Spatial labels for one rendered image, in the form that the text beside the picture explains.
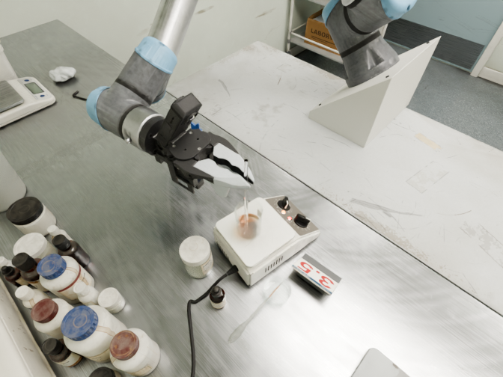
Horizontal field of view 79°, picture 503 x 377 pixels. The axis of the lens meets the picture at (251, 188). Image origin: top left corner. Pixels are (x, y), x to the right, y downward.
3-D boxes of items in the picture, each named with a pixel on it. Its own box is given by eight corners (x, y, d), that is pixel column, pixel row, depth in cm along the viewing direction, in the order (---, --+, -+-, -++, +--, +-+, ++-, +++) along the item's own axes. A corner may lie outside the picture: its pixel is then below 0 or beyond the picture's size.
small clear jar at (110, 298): (112, 319, 59) (103, 312, 55) (102, 304, 60) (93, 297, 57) (129, 304, 60) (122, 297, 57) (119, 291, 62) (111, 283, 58)
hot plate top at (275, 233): (260, 197, 67) (260, 194, 66) (297, 236, 61) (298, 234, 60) (213, 226, 62) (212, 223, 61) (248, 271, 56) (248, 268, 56)
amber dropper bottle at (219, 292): (211, 294, 61) (207, 281, 56) (226, 293, 62) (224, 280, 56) (211, 310, 60) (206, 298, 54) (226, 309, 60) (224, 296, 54)
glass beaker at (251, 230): (244, 215, 63) (243, 191, 57) (267, 227, 61) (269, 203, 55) (227, 236, 60) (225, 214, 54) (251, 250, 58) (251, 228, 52)
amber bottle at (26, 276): (50, 268, 65) (19, 244, 56) (67, 276, 64) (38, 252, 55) (34, 288, 62) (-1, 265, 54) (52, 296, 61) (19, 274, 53)
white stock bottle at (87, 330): (97, 319, 59) (65, 295, 48) (134, 322, 58) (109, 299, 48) (81, 361, 54) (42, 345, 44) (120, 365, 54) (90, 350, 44)
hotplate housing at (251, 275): (282, 200, 76) (285, 179, 70) (319, 237, 69) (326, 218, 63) (206, 248, 68) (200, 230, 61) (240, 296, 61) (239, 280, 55)
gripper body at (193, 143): (222, 170, 57) (175, 143, 61) (219, 135, 50) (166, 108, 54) (195, 197, 53) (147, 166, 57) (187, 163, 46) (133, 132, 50)
